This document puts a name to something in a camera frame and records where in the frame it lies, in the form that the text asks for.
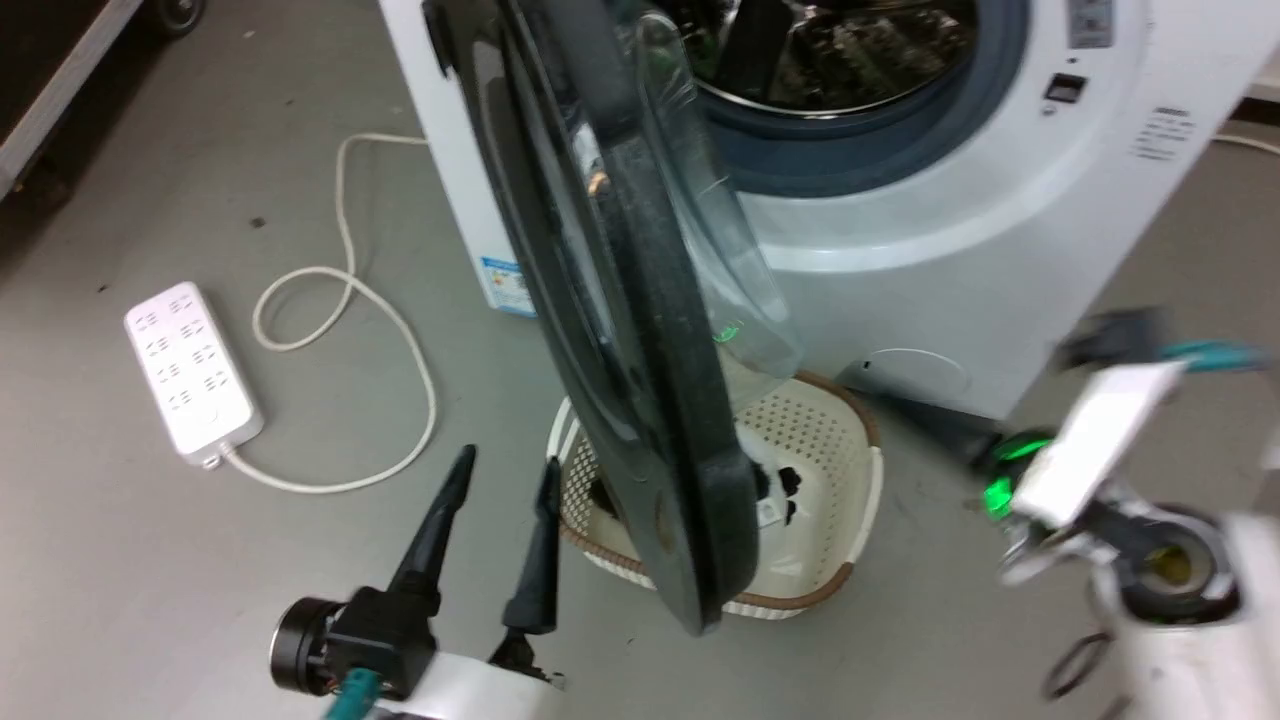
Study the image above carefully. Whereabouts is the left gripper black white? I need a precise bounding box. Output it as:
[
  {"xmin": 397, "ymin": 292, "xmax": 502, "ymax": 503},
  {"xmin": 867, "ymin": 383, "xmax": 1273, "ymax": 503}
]
[{"xmin": 269, "ymin": 445, "xmax": 567, "ymax": 720}]

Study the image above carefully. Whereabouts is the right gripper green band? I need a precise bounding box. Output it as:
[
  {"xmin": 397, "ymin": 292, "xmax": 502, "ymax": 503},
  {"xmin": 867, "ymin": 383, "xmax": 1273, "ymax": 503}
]
[{"xmin": 836, "ymin": 308, "xmax": 1189, "ymax": 583}]

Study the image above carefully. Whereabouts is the black round washer door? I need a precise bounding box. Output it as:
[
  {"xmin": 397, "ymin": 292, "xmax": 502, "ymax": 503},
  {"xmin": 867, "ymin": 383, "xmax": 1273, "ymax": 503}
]
[{"xmin": 420, "ymin": 0, "xmax": 807, "ymax": 637}]

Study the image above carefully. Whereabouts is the white front-load washing machine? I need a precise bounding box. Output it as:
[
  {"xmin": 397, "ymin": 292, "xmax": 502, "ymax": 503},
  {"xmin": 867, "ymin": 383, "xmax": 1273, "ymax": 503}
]
[{"xmin": 378, "ymin": 0, "xmax": 1280, "ymax": 422}]

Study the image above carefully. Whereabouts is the grey rubber door gasket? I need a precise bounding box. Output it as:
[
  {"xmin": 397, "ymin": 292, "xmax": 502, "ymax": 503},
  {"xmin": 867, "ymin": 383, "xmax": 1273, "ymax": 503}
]
[{"xmin": 694, "ymin": 0, "xmax": 1032, "ymax": 198}]

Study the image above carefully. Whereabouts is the white laundry basket brown rim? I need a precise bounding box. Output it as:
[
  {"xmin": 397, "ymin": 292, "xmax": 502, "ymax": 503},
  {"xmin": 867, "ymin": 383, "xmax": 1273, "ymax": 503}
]
[{"xmin": 546, "ymin": 369, "xmax": 887, "ymax": 622}]

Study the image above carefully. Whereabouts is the black and white clothing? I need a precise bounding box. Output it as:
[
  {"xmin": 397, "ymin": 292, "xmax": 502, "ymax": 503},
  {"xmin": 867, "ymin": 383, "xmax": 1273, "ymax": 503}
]
[{"xmin": 588, "ymin": 440, "xmax": 807, "ymax": 528}]

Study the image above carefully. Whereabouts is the blue energy label sticker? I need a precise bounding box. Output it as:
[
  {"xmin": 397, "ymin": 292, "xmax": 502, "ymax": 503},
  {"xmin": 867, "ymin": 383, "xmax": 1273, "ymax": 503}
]
[{"xmin": 479, "ymin": 256, "xmax": 539, "ymax": 320}]

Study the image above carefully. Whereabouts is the white power strip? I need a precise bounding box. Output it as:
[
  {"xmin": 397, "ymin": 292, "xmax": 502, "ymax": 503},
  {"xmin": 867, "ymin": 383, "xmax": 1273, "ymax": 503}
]
[{"xmin": 123, "ymin": 281, "xmax": 267, "ymax": 470}]

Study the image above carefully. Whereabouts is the stainless steel washer drum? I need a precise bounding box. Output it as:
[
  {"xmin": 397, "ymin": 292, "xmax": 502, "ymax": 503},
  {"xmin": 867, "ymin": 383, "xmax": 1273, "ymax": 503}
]
[{"xmin": 688, "ymin": 0, "xmax": 981, "ymax": 114}]

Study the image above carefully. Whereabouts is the black caster wheel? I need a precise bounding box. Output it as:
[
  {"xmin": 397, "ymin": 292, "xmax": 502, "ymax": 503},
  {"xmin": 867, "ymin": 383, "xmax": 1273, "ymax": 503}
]
[{"xmin": 150, "ymin": 0, "xmax": 210, "ymax": 40}]

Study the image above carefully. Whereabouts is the black case with metal edge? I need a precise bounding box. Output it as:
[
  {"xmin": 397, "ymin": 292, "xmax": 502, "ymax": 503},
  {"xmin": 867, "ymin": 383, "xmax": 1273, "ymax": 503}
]
[{"xmin": 0, "ymin": 0, "xmax": 143, "ymax": 204}]

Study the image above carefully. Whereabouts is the white power strip cable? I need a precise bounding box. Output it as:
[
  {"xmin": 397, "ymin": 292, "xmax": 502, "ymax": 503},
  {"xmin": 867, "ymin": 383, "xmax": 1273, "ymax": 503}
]
[{"xmin": 221, "ymin": 132, "xmax": 439, "ymax": 496}]

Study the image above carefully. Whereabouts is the teal cable at left gripper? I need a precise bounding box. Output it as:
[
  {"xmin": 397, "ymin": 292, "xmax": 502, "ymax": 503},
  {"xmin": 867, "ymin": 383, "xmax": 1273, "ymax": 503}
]
[{"xmin": 320, "ymin": 667, "xmax": 387, "ymax": 720}]

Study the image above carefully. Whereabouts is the teal cable at gripper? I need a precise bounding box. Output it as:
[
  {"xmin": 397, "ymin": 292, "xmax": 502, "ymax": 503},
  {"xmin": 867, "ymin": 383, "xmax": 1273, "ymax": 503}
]
[
  {"xmin": 320, "ymin": 667, "xmax": 387, "ymax": 720},
  {"xmin": 1158, "ymin": 339, "xmax": 1274, "ymax": 374}
]

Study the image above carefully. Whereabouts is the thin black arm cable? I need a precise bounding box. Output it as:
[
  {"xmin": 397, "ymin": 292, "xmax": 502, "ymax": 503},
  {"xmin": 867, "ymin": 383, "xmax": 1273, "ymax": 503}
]
[{"xmin": 1040, "ymin": 629, "xmax": 1117, "ymax": 702}]

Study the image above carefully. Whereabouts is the teal cable at right gripper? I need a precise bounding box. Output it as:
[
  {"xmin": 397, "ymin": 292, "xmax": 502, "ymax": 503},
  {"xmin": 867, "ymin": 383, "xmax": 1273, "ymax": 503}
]
[{"xmin": 1158, "ymin": 339, "xmax": 1274, "ymax": 374}]

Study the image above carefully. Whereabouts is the white cable behind washer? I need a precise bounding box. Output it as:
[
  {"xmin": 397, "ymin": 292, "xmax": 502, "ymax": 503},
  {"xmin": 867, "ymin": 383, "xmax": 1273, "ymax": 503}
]
[{"xmin": 1213, "ymin": 130, "xmax": 1280, "ymax": 158}]

